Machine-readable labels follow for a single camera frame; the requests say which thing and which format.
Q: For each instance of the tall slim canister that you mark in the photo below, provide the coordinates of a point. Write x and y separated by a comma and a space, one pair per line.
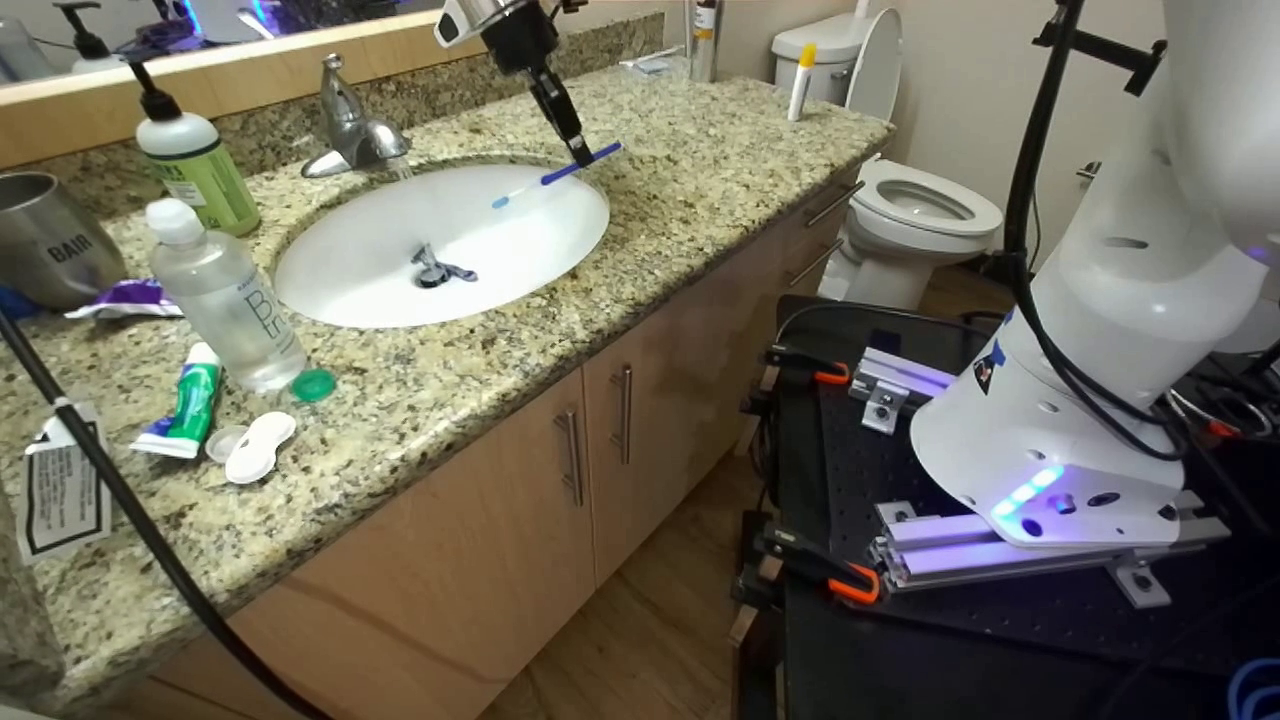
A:
707, 40

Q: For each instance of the green toothpaste tube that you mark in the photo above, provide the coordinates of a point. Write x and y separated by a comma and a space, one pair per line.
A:
189, 403

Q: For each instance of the metal sink drain stopper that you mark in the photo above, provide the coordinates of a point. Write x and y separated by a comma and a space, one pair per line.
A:
433, 268

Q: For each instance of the black robot cart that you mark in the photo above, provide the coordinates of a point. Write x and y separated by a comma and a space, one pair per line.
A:
855, 642

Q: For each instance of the white toilet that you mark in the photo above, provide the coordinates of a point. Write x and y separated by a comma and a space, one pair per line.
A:
920, 207

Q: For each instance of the clear plastic bottle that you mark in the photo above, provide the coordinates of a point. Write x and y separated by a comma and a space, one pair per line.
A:
235, 304

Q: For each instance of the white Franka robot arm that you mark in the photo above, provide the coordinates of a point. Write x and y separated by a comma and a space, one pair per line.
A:
1133, 304

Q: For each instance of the small orange black clamp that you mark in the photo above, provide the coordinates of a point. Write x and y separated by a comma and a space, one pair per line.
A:
815, 370

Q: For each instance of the chrome faucet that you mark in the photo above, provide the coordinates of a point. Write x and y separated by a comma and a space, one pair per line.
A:
350, 124

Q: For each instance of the green bottle cap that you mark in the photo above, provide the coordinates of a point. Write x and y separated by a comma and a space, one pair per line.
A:
314, 386

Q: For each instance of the purple and white tube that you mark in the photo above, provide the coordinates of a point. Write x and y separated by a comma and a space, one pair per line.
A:
129, 299

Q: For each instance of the green soap pump bottle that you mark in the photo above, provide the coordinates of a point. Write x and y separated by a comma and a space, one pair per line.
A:
203, 166

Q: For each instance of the white oval sink basin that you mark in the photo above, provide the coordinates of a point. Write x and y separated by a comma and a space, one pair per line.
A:
361, 261

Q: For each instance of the large orange black clamp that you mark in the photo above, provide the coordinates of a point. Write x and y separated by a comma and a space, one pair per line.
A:
832, 577

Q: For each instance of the wooden vanity cabinet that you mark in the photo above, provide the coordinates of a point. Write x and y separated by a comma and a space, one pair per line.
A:
453, 535

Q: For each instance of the short aluminium mounting rail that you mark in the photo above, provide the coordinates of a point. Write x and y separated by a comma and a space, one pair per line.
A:
901, 376

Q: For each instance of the wood framed mirror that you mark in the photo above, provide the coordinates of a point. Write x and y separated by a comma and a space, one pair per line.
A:
241, 65

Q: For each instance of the white bottle yellow cap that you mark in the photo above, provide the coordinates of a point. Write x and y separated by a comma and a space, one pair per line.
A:
803, 84

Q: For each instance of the blue and white toothbrush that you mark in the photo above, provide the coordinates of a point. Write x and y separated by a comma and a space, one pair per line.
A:
593, 162

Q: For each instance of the black wall bracket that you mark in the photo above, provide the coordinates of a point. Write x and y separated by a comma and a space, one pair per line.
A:
1114, 53

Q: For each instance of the grey metal cup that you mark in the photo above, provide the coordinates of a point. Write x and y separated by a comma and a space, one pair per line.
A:
45, 243

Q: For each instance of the white contact lens case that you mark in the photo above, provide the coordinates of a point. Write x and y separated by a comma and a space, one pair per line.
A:
262, 446

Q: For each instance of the white printed tag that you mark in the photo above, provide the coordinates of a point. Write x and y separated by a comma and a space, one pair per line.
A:
58, 495

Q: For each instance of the long aluminium mounting rail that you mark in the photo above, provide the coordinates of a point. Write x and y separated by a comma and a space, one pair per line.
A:
975, 551

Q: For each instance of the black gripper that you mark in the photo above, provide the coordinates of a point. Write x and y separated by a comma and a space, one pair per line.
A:
521, 35

